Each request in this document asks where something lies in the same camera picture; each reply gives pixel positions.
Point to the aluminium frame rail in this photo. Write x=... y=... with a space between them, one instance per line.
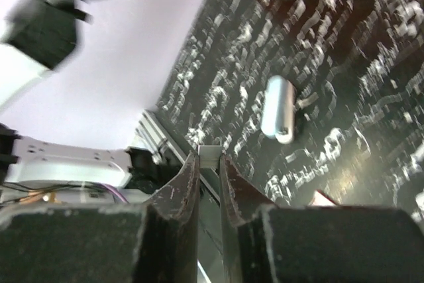
x=150 y=135

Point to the small light blue stapler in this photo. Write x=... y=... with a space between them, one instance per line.
x=278 y=113

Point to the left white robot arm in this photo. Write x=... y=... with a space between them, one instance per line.
x=37 y=38

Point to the red white staples box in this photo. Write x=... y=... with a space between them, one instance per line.
x=320 y=199

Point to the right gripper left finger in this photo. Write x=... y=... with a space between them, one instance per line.
x=154 y=241

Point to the silver staple strip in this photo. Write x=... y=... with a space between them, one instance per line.
x=209 y=156

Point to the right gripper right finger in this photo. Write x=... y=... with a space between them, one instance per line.
x=263 y=242

